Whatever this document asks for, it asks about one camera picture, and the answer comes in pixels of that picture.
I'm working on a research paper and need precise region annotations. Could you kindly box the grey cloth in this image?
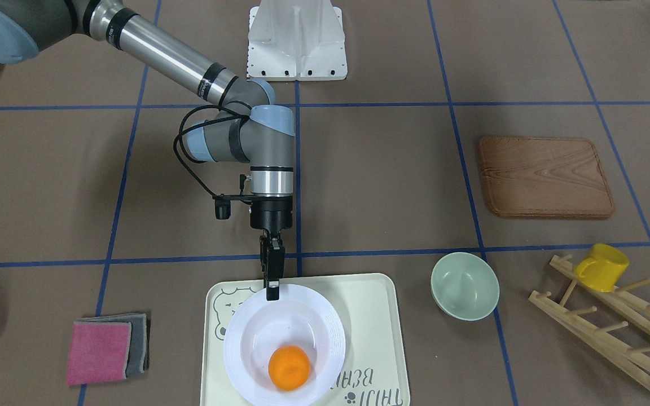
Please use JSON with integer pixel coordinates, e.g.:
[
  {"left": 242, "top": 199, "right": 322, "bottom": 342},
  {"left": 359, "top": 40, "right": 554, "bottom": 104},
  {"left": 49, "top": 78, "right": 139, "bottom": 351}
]
[{"left": 77, "top": 313, "right": 148, "bottom": 378}]

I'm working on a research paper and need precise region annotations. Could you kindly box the green bowl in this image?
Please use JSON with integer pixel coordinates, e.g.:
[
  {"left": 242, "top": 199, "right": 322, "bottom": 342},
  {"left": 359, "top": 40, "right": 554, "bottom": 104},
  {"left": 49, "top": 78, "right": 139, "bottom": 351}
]
[{"left": 430, "top": 252, "right": 500, "bottom": 321}]

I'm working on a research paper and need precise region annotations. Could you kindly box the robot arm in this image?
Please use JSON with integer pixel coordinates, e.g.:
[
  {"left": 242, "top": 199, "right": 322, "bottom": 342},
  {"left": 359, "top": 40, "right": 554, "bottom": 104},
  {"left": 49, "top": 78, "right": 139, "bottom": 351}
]
[{"left": 0, "top": 1, "right": 296, "bottom": 301}]

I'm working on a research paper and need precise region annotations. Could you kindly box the pink cloth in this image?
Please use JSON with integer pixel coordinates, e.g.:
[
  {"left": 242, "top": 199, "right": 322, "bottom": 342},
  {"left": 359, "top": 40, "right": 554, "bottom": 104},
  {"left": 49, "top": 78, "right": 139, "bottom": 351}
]
[{"left": 65, "top": 321, "right": 131, "bottom": 386}]

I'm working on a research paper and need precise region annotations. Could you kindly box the orange fruit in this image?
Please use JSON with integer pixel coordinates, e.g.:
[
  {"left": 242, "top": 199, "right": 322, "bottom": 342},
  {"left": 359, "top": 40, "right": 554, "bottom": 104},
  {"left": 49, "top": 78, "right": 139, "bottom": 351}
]
[{"left": 267, "top": 345, "right": 310, "bottom": 391}]

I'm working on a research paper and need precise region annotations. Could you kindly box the brown wooden tray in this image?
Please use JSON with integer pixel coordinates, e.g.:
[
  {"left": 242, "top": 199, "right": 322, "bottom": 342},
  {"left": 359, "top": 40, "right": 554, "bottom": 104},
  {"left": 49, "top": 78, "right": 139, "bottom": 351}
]
[{"left": 477, "top": 135, "right": 616, "bottom": 219}]

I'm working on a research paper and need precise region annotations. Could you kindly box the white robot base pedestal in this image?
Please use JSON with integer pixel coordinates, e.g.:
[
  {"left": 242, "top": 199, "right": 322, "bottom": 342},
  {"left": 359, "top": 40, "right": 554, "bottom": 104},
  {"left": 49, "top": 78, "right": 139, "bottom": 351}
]
[{"left": 246, "top": 1, "right": 348, "bottom": 81}]

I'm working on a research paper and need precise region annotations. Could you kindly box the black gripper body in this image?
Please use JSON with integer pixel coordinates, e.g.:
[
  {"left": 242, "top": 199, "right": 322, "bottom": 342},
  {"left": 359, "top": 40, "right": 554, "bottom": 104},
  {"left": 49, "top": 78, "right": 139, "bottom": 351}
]
[{"left": 249, "top": 195, "right": 293, "bottom": 237}]

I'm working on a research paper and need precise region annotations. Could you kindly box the cream bear print tray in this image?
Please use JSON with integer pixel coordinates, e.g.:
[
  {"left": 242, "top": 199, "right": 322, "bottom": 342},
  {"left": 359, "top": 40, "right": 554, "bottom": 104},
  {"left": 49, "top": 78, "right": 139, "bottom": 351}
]
[{"left": 200, "top": 273, "right": 411, "bottom": 405}]

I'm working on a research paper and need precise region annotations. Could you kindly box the wooden mug rack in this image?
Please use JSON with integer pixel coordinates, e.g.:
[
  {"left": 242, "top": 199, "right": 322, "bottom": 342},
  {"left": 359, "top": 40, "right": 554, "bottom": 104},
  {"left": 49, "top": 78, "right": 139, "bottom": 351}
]
[{"left": 528, "top": 255, "right": 650, "bottom": 391}]

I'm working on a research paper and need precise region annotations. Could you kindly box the white round plate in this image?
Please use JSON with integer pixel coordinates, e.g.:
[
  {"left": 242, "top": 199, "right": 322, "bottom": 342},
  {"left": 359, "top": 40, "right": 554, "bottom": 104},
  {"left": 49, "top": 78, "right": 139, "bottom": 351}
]
[{"left": 223, "top": 284, "right": 346, "bottom": 405}]

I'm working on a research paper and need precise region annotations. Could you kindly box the yellow mug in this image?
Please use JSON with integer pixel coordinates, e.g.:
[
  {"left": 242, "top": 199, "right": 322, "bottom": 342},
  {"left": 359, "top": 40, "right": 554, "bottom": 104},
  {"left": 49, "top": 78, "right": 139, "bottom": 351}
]
[{"left": 573, "top": 242, "right": 630, "bottom": 293}]

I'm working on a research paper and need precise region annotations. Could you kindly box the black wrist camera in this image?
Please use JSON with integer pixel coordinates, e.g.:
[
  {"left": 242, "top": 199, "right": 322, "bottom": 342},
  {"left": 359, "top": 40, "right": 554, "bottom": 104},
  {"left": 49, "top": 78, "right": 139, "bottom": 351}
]
[{"left": 212, "top": 195, "right": 252, "bottom": 219}]

